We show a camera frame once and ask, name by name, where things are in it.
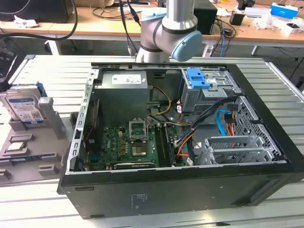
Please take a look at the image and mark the hard disk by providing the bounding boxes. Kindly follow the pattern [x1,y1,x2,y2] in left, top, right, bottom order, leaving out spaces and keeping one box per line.
[0,81,48,125]

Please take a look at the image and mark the blue disk carrier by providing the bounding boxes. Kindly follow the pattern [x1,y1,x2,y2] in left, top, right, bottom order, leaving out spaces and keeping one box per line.
[186,68,211,89]

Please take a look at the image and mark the silver disk bay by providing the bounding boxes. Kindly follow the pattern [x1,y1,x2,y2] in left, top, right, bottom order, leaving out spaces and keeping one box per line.
[196,136,284,167]

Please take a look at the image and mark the crumpled white paper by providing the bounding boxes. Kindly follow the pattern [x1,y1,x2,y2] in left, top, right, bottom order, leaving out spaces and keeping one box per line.
[13,15,39,29]

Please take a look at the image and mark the large black box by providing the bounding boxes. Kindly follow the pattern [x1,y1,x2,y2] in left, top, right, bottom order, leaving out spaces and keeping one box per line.
[0,0,74,24]

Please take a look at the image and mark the silver CPU chip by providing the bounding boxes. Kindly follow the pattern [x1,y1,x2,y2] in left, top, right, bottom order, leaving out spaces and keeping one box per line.
[5,142,26,153]

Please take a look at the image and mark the grey parts rack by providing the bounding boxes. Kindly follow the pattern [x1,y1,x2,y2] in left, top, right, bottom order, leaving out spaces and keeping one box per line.
[0,96,79,185]

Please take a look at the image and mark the grey power supply unit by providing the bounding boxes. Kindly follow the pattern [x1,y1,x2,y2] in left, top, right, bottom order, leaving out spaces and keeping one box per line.
[94,71,153,120]

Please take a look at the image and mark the green motherboard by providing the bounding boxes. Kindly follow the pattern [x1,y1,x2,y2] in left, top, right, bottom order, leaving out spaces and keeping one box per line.
[78,124,189,171]

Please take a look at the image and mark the metal socket cover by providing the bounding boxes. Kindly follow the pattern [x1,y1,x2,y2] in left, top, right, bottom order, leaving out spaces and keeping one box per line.
[128,117,150,143]

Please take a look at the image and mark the CPU socket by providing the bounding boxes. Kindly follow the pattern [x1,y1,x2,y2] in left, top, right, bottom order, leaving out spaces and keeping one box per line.
[132,142,149,158]

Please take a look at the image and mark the black RAM slot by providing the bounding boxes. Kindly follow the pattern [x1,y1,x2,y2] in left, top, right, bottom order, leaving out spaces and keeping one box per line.
[155,124,167,167]
[162,124,173,167]

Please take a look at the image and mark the silver drive cage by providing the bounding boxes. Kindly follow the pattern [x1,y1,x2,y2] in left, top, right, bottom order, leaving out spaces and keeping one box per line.
[180,67,242,124]

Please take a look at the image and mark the black speaker box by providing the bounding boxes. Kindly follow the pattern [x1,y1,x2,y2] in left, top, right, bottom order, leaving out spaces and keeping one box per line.
[193,2,219,36]

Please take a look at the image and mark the black open PC case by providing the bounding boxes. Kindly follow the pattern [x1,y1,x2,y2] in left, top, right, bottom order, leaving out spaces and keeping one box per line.
[56,62,304,220]

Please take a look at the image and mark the wooden desk with clutter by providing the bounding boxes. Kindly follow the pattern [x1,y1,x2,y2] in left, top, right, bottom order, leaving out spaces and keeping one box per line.
[201,2,304,57]

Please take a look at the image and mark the white flat box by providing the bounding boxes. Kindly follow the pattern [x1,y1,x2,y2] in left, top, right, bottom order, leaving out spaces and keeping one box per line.
[244,6,272,18]

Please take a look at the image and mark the clear plastic bags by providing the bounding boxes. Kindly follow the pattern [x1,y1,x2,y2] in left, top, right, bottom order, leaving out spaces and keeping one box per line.
[252,13,298,37]

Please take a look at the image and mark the blue cardboard box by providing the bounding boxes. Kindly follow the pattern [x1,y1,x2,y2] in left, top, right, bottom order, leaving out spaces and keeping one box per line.
[270,2,299,18]

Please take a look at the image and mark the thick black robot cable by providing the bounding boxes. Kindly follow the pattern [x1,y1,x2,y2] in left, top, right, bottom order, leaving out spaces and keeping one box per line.
[0,0,79,41]

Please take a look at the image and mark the wooden desk white frame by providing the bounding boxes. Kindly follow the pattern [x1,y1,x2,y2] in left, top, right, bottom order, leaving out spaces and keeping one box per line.
[0,6,143,56]

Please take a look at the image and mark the red thin wire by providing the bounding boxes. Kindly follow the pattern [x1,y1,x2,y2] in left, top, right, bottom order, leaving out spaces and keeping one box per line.
[86,99,100,143]

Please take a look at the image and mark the black cable loops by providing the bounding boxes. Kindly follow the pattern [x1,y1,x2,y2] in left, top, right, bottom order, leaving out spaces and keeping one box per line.
[92,5,141,20]

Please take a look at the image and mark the yellow wire bundle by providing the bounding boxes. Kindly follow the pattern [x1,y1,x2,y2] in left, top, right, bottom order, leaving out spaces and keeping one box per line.
[146,86,173,117]

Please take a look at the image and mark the orange wire bundle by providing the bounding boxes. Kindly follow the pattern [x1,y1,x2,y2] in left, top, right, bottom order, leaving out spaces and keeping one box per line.
[176,132,196,158]

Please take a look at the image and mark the black cable bundle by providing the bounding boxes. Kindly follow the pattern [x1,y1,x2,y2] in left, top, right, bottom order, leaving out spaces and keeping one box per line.
[174,95,238,148]

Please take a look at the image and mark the blue hanging cable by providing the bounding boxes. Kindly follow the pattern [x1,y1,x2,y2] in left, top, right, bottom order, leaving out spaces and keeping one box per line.
[219,28,227,58]

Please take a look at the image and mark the blue wire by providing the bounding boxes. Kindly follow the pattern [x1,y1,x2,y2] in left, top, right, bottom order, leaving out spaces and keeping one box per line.
[215,109,232,136]

